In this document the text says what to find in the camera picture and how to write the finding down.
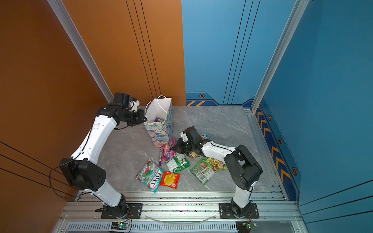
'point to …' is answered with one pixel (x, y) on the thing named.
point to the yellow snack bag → (216, 163)
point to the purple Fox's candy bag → (157, 119)
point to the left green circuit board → (120, 225)
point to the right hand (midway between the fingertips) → (171, 148)
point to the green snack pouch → (203, 171)
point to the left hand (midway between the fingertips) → (148, 116)
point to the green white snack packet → (178, 162)
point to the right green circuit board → (244, 226)
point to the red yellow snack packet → (169, 179)
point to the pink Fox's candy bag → (166, 153)
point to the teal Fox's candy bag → (150, 175)
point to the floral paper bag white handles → (159, 120)
